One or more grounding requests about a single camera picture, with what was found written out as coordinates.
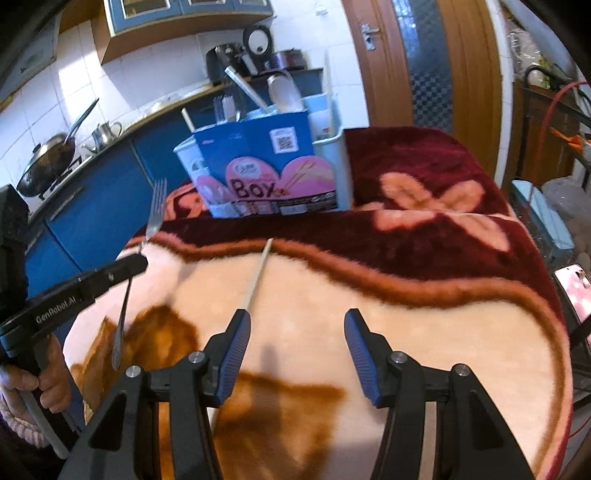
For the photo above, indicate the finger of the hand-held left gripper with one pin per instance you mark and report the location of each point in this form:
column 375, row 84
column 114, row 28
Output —
column 122, row 271

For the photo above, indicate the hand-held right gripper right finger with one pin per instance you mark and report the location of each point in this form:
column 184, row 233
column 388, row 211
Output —
column 360, row 355

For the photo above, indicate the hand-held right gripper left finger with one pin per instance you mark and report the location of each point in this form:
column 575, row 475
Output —
column 235, row 350

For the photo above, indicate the silver fork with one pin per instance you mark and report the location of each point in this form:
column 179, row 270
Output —
column 119, row 337
column 226, row 110

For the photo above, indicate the light blue utensil holder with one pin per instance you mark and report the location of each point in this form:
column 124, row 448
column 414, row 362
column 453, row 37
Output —
column 341, row 175

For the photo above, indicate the silver spoon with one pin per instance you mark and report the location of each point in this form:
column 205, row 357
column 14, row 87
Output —
column 281, row 94

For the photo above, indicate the person's left forearm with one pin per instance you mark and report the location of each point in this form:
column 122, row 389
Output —
column 18, row 424

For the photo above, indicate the person's left hand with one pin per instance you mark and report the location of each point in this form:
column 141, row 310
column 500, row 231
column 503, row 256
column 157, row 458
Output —
column 57, row 383

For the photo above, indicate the dark red floral blanket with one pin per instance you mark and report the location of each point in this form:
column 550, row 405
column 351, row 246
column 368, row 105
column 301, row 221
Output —
column 415, row 323

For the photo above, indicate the blue base cabinets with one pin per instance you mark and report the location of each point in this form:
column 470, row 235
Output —
column 101, row 203

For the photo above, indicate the black wok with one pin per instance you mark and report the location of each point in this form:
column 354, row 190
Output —
column 46, row 161

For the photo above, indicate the metal kettle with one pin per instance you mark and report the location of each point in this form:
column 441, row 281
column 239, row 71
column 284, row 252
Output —
column 104, row 136

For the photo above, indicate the blue pink cardboard box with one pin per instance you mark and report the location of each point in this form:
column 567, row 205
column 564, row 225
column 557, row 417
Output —
column 258, row 138

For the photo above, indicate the pink phone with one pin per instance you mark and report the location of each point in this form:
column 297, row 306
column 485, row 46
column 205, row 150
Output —
column 575, row 290

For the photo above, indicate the light blue box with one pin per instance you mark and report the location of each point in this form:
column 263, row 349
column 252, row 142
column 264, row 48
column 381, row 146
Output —
column 545, row 212

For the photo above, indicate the rice cooker with open lid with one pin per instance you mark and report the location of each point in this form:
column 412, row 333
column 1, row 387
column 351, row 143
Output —
column 288, row 60

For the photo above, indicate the wooden door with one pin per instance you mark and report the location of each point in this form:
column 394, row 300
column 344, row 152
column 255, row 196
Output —
column 383, row 78

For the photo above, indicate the wooden shelf unit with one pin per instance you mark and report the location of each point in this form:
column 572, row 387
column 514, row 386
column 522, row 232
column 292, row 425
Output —
column 531, row 120

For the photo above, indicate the white plastic bag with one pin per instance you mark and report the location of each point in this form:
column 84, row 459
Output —
column 521, row 46

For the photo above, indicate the blue wall cabinet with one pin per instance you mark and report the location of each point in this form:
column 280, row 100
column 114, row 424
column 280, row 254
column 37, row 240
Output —
column 152, row 32

